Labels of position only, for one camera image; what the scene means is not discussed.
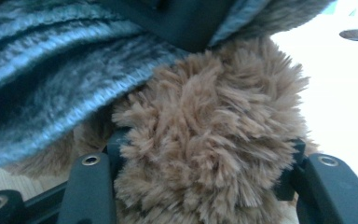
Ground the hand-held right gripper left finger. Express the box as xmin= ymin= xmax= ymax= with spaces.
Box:
xmin=57 ymin=129 xmax=130 ymax=224

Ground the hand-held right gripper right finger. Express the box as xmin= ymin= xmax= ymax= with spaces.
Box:
xmin=273 ymin=138 xmax=358 ymax=224

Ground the brown plush teddy bear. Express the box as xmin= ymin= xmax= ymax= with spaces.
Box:
xmin=4 ymin=35 xmax=320 ymax=224

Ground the grey fluffy cloth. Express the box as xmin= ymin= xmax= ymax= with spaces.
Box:
xmin=0 ymin=0 xmax=337 ymax=171

